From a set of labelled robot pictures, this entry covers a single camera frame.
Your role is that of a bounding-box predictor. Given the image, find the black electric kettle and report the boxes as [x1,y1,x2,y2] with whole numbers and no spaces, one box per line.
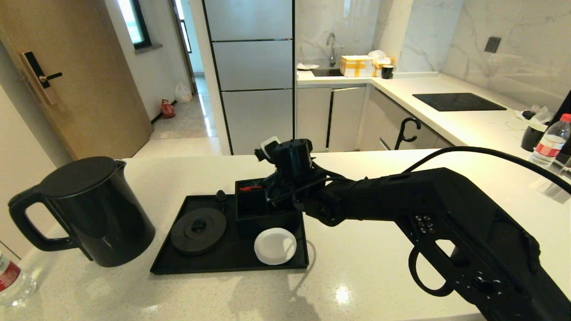
[8,156,156,268]

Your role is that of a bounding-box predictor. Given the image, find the clear water bottle red cap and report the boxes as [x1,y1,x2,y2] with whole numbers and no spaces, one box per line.
[0,250,37,307]
[526,113,571,169]

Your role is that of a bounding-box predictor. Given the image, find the black round kettle base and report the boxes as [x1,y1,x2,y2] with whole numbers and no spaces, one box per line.
[170,190,227,256]

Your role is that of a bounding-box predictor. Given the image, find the black compartment organizer box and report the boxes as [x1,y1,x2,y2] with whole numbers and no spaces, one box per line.
[235,178,305,237]

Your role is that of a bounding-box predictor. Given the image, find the white round coaster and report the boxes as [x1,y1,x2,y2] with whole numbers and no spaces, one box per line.
[254,227,297,266]

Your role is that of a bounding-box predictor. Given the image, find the black rectangular serving tray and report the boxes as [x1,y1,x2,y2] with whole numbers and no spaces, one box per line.
[150,192,310,275]

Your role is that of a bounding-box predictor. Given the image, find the grey kitchen base cabinets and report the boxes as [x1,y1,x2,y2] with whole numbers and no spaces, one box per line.
[295,83,456,153]

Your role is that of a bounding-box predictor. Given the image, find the silver refrigerator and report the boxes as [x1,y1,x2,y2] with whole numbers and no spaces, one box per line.
[203,0,296,156]

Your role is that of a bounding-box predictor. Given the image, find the white plastic bag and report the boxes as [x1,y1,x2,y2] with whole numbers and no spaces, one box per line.
[174,81,193,103]

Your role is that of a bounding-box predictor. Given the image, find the large yellow taped carton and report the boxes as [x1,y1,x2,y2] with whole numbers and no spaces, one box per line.
[340,55,374,78]

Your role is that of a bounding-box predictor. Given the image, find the chrome kitchen faucet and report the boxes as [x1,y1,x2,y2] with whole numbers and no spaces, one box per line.
[326,32,337,67]

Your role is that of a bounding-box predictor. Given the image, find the narrow dark framed hallway window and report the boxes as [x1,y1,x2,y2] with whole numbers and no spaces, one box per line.
[174,0,194,54]

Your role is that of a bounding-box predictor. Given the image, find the black induction cooktop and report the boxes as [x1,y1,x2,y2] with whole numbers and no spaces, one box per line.
[413,92,508,111]

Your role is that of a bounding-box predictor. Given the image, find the brown wooden door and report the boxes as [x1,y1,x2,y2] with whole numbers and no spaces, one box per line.
[0,0,154,162]

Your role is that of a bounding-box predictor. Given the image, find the black mug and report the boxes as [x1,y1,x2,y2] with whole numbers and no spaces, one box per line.
[521,123,547,152]

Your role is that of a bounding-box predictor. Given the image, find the white crumpled tissue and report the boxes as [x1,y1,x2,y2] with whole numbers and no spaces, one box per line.
[516,105,554,131]

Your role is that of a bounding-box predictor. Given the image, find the clear acrylic stand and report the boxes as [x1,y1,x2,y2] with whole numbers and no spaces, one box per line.
[538,156,571,204]

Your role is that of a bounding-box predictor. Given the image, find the white tall cabinet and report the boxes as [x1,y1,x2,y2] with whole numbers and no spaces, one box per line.
[0,85,74,261]

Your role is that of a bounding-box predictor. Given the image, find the black gold door lock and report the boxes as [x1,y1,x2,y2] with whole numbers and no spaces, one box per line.
[20,51,63,106]

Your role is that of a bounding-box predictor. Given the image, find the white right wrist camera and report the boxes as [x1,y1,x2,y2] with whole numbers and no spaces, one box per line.
[255,136,281,162]

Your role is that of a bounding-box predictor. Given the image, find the black curved umbrella handle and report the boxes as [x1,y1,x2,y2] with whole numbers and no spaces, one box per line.
[395,116,422,150]

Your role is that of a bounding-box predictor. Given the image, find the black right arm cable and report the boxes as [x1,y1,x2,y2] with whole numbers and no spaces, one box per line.
[267,146,571,297]

